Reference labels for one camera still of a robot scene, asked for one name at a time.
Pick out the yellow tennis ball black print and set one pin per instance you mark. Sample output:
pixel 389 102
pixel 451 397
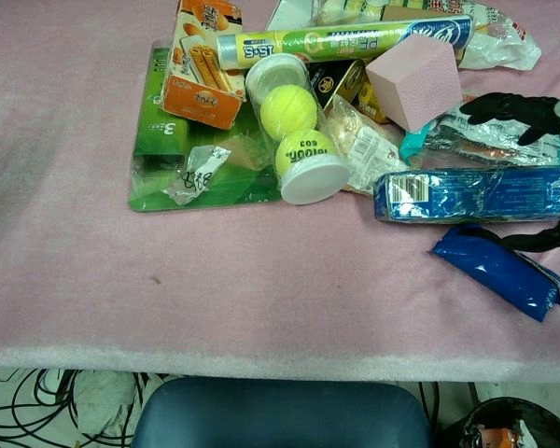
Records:
pixel 303 151

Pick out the flat green package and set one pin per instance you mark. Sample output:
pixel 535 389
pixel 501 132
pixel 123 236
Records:
pixel 158 154

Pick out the small clear bag with writing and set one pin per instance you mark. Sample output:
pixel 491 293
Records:
pixel 198 175

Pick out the white and red snack bag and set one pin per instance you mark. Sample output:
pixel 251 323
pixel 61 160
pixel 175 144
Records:
pixel 504 37

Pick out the blue chair seat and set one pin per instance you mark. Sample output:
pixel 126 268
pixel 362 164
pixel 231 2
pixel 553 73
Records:
pixel 280 415

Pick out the orange egg roll box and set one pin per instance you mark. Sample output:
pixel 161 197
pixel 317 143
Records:
pixel 200 56

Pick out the blue long snack package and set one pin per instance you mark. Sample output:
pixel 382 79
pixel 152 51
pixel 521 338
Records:
pixel 471 193

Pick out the white paper sheet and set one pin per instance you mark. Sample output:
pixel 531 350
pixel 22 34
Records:
pixel 284 14

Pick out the black trash bin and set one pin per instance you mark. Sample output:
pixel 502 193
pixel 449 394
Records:
pixel 504 424

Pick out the black and gold box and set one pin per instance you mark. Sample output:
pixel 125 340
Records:
pixel 329 84

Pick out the dark blue snack packet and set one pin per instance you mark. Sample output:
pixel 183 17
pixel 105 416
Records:
pixel 499 270

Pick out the clear bread snack packet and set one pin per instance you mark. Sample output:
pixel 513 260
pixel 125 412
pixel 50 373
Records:
pixel 364 144

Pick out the pink fleece table cloth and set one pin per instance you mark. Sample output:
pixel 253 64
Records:
pixel 121 289

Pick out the white plastic bag on floor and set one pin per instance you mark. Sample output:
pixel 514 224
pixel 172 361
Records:
pixel 105 401

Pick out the clear tennis ball tube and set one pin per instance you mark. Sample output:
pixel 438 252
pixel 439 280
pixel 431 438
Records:
pixel 315 182

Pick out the green cling film roll box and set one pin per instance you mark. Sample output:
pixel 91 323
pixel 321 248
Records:
pixel 336 42

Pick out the yellow tennis ball plain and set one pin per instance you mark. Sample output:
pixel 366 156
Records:
pixel 288 112

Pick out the teal and silver snack packet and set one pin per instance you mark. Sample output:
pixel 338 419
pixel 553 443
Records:
pixel 476 144

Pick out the yellow packet in clear wrap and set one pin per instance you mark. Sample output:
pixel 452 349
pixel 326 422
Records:
pixel 350 8

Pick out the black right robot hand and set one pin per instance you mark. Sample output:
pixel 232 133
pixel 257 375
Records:
pixel 508 109

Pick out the pink foam block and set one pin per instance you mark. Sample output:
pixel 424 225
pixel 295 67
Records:
pixel 415 79

